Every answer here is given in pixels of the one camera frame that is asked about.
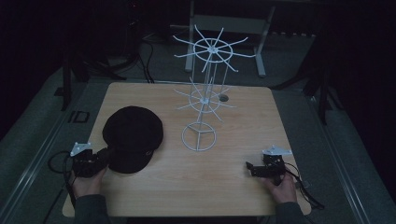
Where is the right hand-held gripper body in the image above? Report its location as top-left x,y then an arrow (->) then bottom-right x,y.
251,144 -> 293,187

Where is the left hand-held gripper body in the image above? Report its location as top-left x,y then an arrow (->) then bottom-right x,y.
69,142 -> 106,178

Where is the black cap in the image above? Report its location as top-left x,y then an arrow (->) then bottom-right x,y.
102,105 -> 164,175

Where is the white wire display rack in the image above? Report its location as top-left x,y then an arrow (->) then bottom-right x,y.
172,23 -> 257,152

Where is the person's left hand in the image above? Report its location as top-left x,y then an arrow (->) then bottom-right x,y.
70,167 -> 108,199

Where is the person's right hand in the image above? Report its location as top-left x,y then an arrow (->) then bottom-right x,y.
261,172 -> 298,204

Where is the black stand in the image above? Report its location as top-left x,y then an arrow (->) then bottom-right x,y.
269,55 -> 345,126
54,46 -> 127,112

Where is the black cable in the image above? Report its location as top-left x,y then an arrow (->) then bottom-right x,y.
47,150 -> 78,209
284,161 -> 326,211

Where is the black floor bracket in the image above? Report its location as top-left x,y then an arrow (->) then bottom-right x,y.
67,110 -> 91,124

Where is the white metal table frame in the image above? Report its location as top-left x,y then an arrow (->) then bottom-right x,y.
184,0 -> 276,78

